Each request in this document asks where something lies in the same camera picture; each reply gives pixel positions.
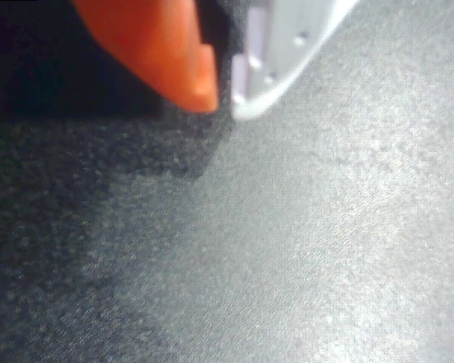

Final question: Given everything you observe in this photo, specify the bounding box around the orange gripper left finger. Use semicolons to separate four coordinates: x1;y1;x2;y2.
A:
72;0;220;113

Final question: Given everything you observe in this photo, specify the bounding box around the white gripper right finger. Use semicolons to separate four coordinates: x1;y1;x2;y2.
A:
230;0;360;121

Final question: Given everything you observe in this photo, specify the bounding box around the black table mat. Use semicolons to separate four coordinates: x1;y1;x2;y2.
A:
0;0;454;363

